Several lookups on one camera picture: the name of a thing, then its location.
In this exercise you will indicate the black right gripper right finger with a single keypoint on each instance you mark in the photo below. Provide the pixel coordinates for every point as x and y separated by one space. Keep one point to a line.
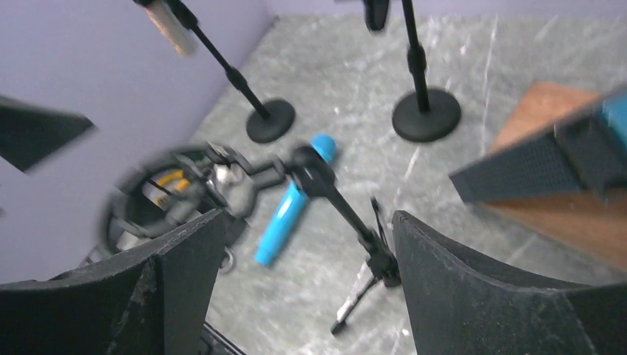
461 301

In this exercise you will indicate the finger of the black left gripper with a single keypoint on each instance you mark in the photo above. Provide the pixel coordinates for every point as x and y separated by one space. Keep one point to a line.
30 133

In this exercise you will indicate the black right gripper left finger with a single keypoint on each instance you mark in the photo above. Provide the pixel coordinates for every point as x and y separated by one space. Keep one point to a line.
151 299

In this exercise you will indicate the black tripod shock mount stand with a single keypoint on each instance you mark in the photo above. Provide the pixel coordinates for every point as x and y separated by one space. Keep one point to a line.
221 177

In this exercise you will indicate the blue microphone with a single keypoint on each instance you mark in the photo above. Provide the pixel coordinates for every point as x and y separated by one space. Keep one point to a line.
289 210

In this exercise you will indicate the black round base stand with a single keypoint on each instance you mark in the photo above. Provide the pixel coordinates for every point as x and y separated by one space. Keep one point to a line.
425 114

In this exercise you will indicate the black clip microphone stand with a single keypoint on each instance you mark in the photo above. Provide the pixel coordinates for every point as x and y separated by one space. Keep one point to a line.
270 119

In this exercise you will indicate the black microphone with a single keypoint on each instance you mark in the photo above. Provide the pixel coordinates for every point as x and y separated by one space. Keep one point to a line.
376 14

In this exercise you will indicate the silver ratchet wrench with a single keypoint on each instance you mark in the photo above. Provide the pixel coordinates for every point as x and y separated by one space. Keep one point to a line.
228 261

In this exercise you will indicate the wooden board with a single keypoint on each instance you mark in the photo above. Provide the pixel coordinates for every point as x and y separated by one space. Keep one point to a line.
577 220

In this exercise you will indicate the yellow handled pliers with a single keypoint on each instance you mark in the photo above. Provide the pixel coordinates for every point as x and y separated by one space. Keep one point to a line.
166 184

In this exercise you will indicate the blue network switch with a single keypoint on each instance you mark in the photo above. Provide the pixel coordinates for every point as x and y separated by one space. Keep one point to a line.
585 149

